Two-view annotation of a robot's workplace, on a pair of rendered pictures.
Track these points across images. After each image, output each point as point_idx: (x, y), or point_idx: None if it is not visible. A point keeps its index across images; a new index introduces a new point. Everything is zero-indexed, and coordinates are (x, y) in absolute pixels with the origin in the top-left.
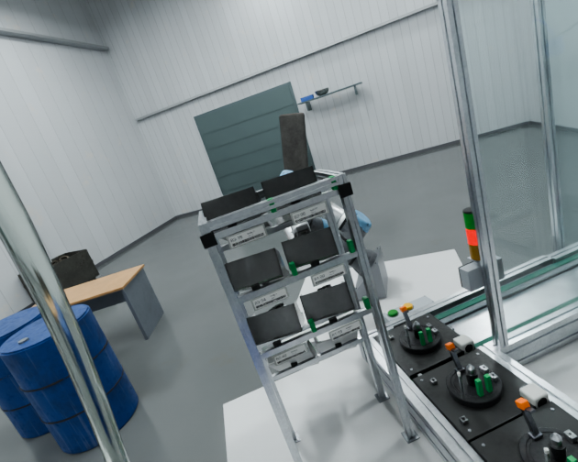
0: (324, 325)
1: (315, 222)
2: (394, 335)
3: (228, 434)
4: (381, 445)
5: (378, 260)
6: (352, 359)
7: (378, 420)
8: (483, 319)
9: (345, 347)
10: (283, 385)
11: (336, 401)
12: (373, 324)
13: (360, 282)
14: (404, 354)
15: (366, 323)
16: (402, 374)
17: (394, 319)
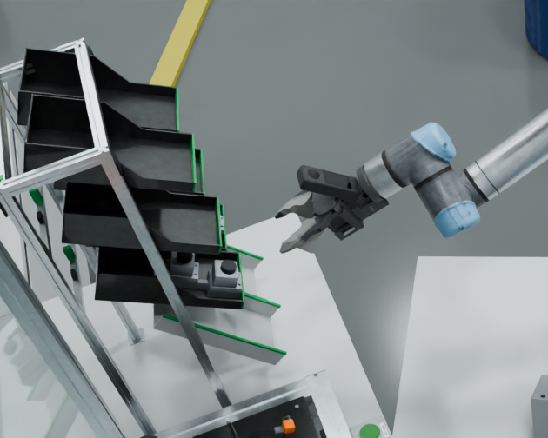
0: (73, 267)
1: (423, 195)
2: (295, 427)
3: (237, 234)
4: (159, 413)
5: None
6: (331, 380)
7: (196, 412)
8: None
9: None
10: (305, 282)
11: (248, 358)
12: (431, 420)
13: None
14: (239, 436)
15: (440, 406)
16: (204, 430)
17: (351, 434)
